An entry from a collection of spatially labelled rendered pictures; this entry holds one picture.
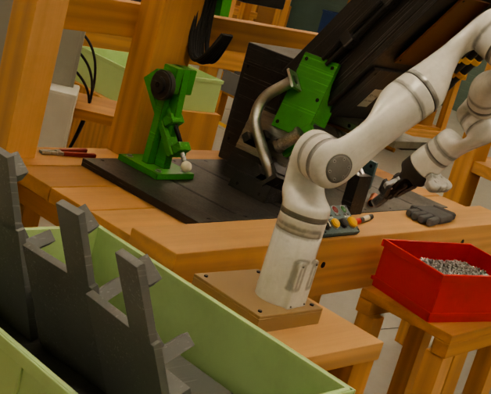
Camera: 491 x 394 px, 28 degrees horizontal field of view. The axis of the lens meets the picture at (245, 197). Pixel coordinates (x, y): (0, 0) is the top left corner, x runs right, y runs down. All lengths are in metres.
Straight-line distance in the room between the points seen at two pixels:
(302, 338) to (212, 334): 0.29
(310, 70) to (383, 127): 0.76
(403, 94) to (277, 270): 0.40
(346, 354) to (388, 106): 0.46
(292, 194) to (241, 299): 0.22
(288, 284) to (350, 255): 0.60
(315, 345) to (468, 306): 0.63
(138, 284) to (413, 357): 1.59
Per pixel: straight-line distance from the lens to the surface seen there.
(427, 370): 2.32
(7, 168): 1.41
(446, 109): 9.39
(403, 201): 2.94
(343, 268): 2.42
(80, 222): 1.27
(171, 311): 1.65
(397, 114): 1.82
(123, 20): 2.58
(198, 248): 1.99
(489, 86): 2.03
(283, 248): 1.82
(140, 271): 1.15
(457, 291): 2.32
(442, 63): 1.88
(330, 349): 1.83
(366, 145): 1.79
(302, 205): 1.80
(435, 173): 2.27
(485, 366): 2.57
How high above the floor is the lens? 1.53
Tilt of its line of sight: 15 degrees down
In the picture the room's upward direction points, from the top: 16 degrees clockwise
